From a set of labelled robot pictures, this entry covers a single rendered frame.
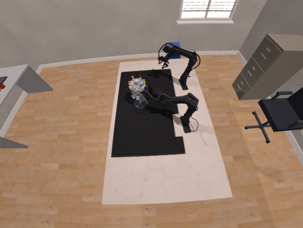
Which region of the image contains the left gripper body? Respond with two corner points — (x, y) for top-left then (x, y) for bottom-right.
(146, 86), (155, 101)

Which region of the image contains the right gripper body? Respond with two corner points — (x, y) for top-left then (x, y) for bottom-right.
(160, 55), (170, 65)

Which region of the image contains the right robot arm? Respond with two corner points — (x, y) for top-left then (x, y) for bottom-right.
(163, 45), (197, 90)

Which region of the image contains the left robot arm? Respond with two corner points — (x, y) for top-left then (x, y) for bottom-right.
(154, 89), (199, 133)

